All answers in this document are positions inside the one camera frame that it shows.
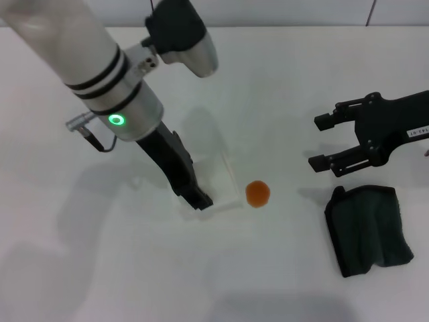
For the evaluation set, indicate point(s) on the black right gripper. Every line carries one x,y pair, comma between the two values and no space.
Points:
388,124

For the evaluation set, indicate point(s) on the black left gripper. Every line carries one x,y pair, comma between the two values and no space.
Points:
167,157

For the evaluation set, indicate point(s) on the white plastic cup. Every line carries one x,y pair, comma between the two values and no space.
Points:
221,181

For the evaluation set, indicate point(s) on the dark blue rag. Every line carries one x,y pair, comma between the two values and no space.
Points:
368,228

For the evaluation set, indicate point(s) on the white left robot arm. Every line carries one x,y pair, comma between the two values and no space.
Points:
67,40

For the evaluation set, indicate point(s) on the orange ball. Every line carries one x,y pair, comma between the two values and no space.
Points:
257,194

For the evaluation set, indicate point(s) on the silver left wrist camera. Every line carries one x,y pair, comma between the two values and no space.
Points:
187,30

